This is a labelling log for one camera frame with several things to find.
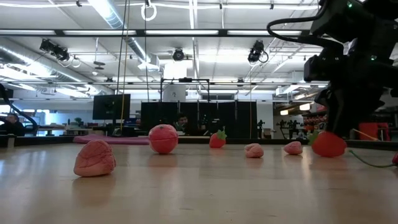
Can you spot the person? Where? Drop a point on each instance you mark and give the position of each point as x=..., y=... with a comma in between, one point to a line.
x=182, y=123
x=12, y=124

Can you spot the black room partition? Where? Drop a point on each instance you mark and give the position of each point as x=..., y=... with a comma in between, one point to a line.
x=217, y=118

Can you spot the red toy strawberry green leaves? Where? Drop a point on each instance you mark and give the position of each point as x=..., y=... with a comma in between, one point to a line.
x=217, y=140
x=329, y=144

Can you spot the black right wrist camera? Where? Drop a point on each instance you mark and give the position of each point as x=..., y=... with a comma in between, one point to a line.
x=315, y=70

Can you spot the large red round toy fruit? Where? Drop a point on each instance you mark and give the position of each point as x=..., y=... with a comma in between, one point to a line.
x=163, y=139

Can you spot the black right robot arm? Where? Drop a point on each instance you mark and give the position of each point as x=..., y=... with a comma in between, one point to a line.
x=342, y=18

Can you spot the red toy cherry with stem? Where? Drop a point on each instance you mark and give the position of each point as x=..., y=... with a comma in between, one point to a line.
x=395, y=159

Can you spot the black overhead camera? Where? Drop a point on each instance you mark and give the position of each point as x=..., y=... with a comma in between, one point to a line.
x=178, y=54

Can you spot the purple folded cloth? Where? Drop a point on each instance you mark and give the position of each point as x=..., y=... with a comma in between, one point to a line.
x=112, y=140

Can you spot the red office chair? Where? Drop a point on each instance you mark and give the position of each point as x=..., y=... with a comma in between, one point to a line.
x=373, y=130

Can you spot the black wall monitor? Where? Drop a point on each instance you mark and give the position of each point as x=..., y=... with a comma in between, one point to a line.
x=110, y=107

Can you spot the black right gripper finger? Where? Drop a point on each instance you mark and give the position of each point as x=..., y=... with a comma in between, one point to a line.
x=325, y=101
x=351, y=115

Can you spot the pink toy raspberry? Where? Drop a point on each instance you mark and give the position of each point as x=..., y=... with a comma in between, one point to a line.
x=94, y=158
x=254, y=151

